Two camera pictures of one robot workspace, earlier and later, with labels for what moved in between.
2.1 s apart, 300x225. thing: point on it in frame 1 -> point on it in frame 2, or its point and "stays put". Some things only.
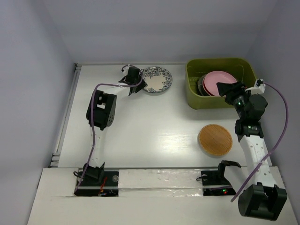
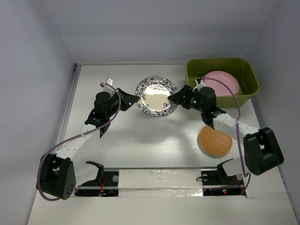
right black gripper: [231, 90] -> [178, 97]
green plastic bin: [242, 68] stays put
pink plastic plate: [210, 81] stays put
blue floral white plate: [158, 79] -> [153, 92]
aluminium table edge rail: [56, 156] stays put
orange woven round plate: [215, 139] stays put
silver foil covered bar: [160, 183] stays put
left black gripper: [142, 86] -> [128, 100]
